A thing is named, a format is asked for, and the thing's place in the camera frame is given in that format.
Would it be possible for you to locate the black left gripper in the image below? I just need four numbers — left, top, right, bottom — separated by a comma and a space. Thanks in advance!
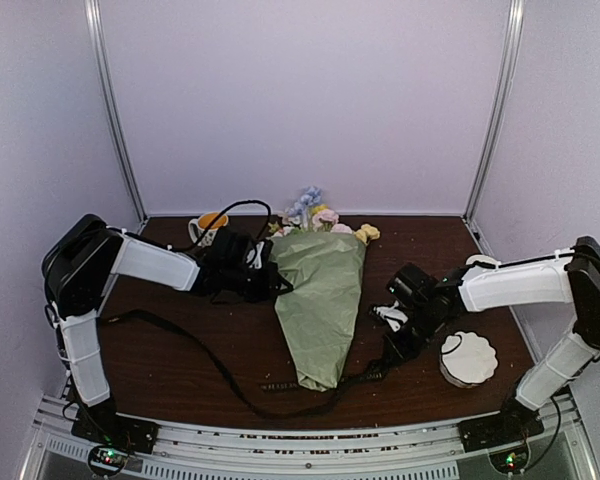
223, 261, 293, 303

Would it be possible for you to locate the wrapping paper sheet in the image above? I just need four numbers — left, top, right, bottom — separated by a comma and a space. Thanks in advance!
272, 232, 366, 392

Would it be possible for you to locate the pink rose flower stem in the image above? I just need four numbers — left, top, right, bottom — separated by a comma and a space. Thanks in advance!
310, 205, 353, 234

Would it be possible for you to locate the blue flower stem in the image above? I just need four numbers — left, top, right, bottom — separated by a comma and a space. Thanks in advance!
281, 186, 323, 232

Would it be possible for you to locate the black camera strap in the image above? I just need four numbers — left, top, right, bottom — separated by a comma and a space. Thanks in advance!
98, 308, 396, 420

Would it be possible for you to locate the pale yellow flower stem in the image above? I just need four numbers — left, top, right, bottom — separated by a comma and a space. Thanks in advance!
354, 224, 381, 245

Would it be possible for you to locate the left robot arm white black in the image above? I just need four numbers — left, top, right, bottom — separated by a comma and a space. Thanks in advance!
41, 203, 294, 444

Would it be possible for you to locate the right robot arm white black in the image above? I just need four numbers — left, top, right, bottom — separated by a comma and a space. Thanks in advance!
372, 236, 600, 442

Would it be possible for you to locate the scalloped white bowl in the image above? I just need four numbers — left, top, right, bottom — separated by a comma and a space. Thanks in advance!
439, 331, 499, 389

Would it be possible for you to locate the patterned mug yellow inside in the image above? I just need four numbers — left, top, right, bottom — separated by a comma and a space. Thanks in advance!
188, 212, 229, 247

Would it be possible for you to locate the small white bowl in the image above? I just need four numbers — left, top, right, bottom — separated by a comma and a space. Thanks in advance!
465, 254, 501, 269

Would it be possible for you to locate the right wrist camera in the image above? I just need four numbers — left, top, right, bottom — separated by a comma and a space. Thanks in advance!
370, 301, 409, 332

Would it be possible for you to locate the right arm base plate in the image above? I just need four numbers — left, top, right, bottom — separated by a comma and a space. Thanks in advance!
457, 413, 544, 452

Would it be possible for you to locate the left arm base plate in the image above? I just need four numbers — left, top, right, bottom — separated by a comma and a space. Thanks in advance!
71, 410, 159, 454

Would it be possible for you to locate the right aluminium frame post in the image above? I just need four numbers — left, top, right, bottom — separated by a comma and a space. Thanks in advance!
464, 0, 525, 223

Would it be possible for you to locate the aluminium frame post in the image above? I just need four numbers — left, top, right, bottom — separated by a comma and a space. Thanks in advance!
84, 0, 148, 224
464, 0, 525, 223

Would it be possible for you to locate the left aluminium frame post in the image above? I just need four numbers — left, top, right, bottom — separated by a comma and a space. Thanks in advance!
84, 0, 148, 224

